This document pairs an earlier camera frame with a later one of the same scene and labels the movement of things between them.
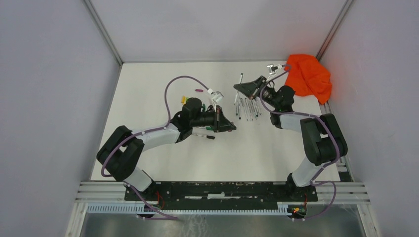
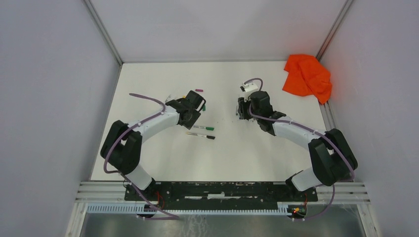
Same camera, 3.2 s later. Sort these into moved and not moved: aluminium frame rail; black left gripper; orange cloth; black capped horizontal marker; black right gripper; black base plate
Moved: black right gripper; black left gripper
Not moved: orange cloth; black capped horizontal marker; black base plate; aluminium frame rail
